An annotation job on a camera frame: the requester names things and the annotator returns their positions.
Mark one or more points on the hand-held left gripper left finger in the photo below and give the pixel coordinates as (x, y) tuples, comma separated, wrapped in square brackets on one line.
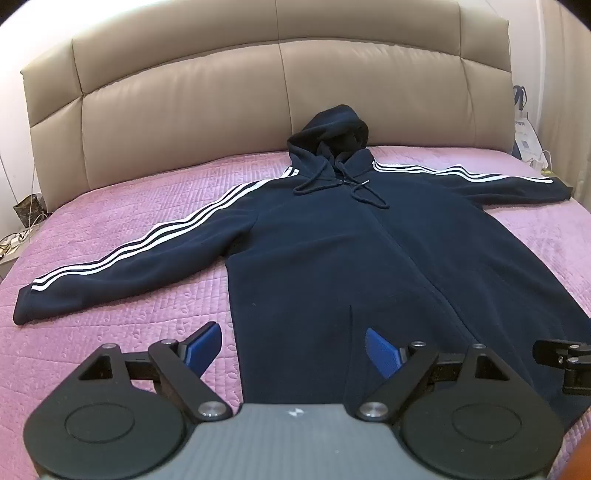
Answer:
[(205, 344)]

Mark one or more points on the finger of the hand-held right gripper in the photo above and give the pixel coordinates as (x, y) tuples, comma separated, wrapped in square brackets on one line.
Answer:
[(570, 362)]

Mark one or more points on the navy white-striped hoodie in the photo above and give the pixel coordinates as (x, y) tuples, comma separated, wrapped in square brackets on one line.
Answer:
[(332, 258)]

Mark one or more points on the beige leather headboard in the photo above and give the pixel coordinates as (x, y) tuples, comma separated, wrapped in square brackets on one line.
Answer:
[(207, 92)]

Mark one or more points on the pink quilted bedspread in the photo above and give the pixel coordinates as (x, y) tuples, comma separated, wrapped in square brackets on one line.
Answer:
[(115, 194)]

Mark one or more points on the white printed bag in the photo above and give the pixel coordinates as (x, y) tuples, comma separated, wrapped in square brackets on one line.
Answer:
[(525, 136)]

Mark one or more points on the camouflage pouch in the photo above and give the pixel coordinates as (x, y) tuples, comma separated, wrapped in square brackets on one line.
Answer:
[(30, 210)]

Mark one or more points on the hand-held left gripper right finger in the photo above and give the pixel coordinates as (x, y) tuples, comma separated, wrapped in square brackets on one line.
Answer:
[(381, 350)]

